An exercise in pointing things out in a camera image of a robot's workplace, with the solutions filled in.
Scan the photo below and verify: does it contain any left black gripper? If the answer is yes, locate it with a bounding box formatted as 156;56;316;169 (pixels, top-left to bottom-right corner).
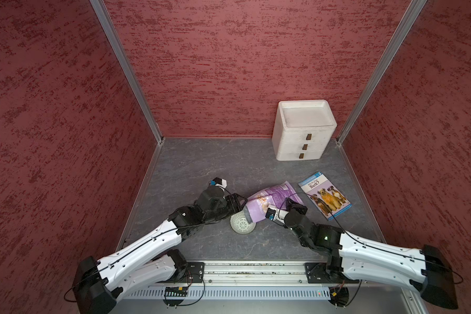
203;193;248;222

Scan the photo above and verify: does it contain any white green patterned bowl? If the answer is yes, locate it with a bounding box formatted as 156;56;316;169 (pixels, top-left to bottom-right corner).
230;211;256;235

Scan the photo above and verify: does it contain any purple oats bag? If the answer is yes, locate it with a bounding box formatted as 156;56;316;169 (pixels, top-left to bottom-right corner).
243;181;304;223

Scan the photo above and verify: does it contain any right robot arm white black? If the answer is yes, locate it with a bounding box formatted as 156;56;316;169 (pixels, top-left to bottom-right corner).
283;198;459;310

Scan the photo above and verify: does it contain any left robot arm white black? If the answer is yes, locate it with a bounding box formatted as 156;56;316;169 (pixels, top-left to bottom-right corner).
69;183;247;313

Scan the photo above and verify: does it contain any dog picture booklet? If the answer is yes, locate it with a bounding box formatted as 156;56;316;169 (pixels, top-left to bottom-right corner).
298;172;352;221

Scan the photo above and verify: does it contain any white three-drawer storage box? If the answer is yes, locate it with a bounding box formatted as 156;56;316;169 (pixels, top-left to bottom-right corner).
272;99;337;162

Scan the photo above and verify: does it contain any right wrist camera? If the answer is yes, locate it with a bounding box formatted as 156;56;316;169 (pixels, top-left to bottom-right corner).
266;208;289;225

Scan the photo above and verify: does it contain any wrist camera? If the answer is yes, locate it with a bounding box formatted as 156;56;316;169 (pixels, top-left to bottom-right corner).
209;177;227;190
266;208;289;225

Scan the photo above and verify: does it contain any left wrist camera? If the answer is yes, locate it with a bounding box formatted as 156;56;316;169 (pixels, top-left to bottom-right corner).
209;177;227;190

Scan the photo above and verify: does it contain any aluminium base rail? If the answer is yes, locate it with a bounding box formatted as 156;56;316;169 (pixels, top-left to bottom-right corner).
112;260;428;313

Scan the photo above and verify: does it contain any left aluminium corner post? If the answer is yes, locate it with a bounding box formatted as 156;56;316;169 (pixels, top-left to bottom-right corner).
90;0;164;145

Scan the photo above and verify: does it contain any aluminium corner post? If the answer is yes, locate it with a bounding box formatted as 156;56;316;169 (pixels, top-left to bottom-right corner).
336;0;427;147
90;0;164;145

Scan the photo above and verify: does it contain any right aluminium corner post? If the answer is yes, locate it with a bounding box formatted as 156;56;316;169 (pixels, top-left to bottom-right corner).
336;0;427;147

